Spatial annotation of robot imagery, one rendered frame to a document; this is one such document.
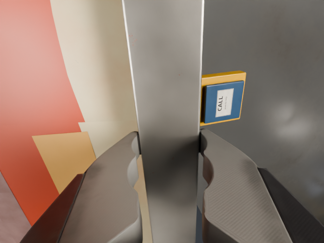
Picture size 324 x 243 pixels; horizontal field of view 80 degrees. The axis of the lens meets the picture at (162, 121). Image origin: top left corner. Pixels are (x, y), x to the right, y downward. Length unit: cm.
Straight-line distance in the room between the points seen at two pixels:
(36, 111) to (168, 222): 14
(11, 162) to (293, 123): 232
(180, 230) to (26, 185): 15
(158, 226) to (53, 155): 11
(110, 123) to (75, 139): 3
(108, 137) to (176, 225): 9
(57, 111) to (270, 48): 176
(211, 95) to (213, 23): 110
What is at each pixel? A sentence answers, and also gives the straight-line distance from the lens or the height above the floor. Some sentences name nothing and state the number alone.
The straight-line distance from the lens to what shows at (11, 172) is 24.
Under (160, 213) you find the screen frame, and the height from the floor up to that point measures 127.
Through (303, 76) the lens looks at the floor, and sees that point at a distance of 218.
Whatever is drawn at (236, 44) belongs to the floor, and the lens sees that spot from 166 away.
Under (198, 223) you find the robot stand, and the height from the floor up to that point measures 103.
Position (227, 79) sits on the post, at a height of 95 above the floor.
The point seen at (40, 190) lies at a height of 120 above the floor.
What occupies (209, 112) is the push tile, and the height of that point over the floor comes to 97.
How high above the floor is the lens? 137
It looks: 60 degrees down
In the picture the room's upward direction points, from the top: 150 degrees clockwise
